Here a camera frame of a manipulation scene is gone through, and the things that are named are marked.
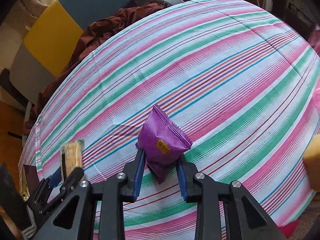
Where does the striped tablecloth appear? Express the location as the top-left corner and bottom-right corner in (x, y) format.
(19, 0), (320, 240)

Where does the dark striped snack packet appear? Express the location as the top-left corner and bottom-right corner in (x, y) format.
(60, 140), (85, 178)

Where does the grey yellow blue chair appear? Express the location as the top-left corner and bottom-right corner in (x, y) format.
(0, 0), (180, 105)

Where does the yellow sponge block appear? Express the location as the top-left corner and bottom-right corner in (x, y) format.
(302, 134), (320, 192)

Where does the dark red blanket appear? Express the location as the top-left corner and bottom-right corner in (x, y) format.
(22, 2), (167, 135)

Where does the purple snack packet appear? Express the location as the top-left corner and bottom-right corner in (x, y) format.
(135, 104), (193, 184)

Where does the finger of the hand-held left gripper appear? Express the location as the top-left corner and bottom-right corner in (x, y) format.
(30, 167), (62, 208)
(47, 167), (85, 214)

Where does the cluttered shelf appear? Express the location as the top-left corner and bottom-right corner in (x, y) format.
(272, 0), (320, 45)

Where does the gold-lined gift box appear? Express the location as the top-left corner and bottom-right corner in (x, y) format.
(20, 164), (40, 202)

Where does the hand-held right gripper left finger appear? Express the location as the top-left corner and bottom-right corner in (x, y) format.
(35, 149), (147, 240)

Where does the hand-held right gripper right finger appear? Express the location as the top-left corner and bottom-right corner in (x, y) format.
(176, 155), (285, 240)

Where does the person's pink clothing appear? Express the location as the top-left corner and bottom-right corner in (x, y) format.
(307, 24), (320, 55)

